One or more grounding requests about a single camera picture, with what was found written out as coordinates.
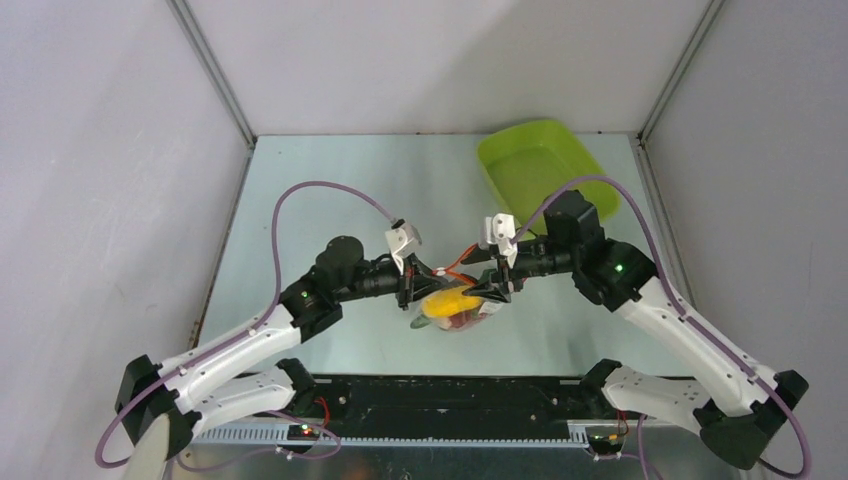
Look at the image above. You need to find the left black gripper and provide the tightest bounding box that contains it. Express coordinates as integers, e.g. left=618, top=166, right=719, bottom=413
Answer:
left=336, top=252, right=448, bottom=310

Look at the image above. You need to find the yellow corn cob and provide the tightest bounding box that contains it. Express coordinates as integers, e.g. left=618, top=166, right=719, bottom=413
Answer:
left=421, top=287, right=483, bottom=318

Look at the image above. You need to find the long green cucumber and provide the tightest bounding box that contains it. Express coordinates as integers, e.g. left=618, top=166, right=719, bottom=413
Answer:
left=410, top=315, right=432, bottom=330

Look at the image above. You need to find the clear zip bag orange zipper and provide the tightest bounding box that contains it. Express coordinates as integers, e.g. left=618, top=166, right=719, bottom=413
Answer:
left=410, top=244, right=505, bottom=332

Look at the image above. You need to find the red chili pepper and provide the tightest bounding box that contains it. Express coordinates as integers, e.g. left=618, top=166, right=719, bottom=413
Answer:
left=443, top=311, right=487, bottom=331

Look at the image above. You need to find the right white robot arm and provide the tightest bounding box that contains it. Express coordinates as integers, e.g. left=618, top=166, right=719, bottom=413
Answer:
left=470, top=190, right=809, bottom=470

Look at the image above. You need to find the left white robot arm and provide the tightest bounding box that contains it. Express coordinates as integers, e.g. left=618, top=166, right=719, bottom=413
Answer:
left=115, top=236, right=447, bottom=458

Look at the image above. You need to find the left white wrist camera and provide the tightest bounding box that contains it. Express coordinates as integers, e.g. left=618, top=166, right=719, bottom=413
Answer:
left=385, top=219, right=422, bottom=274

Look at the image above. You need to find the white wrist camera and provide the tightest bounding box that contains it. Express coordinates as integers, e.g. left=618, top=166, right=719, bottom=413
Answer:
left=478, top=213, right=518, bottom=265
left=385, top=219, right=422, bottom=274

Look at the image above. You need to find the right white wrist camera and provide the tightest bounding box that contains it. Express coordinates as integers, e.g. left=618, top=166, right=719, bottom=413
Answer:
left=478, top=213, right=518, bottom=265

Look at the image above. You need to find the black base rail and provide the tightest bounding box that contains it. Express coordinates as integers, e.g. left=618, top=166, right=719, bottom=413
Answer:
left=252, top=374, right=647, bottom=440

